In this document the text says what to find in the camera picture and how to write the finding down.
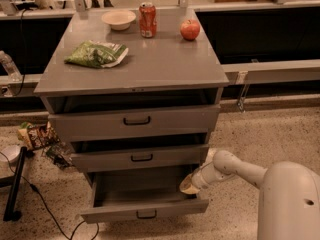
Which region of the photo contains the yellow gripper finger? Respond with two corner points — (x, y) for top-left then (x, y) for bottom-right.
(179, 174), (200, 195)

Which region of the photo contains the grey bottom drawer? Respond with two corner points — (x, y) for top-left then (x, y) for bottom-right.
(81, 164), (208, 223)

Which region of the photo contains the grey drawer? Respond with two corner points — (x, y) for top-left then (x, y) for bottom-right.
(71, 133), (209, 172)
(81, 164), (208, 223)
(49, 105), (220, 142)

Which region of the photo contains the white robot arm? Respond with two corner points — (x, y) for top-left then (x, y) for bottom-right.
(179, 150), (320, 240)

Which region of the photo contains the grey middle drawer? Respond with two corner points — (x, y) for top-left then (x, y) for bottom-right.
(71, 133), (209, 172)

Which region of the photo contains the grey drawer cabinet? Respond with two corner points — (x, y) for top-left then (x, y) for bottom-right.
(33, 6), (231, 185)

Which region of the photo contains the grey top drawer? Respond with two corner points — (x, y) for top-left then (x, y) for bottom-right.
(49, 105), (220, 142)

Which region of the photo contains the dark snack bag on floor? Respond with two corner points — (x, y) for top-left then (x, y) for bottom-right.
(45, 142), (72, 170)

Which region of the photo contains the red apple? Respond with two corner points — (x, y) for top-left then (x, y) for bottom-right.
(180, 19), (200, 41)

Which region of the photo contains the green chip bag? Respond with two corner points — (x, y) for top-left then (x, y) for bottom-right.
(64, 40), (129, 68)

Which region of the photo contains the brown snack bag on floor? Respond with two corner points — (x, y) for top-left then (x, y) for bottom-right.
(17, 122), (60, 150)

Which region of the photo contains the white round floor object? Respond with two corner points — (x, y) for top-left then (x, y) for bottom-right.
(0, 145), (20, 164)

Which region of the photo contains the orange soda can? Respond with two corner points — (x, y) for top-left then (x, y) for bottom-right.
(139, 2), (157, 38)

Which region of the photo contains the white ceramic bowl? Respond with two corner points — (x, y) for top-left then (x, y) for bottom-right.
(101, 10), (136, 31)

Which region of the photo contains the black stand leg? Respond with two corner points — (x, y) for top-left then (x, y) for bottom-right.
(0, 147), (27, 221)

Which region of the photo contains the clear plastic bottle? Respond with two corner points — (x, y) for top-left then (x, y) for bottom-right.
(0, 51), (22, 82)

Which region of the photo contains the grey metal rail frame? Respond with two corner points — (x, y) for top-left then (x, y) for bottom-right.
(1, 5), (319, 113)

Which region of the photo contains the black floor cable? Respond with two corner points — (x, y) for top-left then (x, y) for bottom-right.
(0, 150), (101, 240)

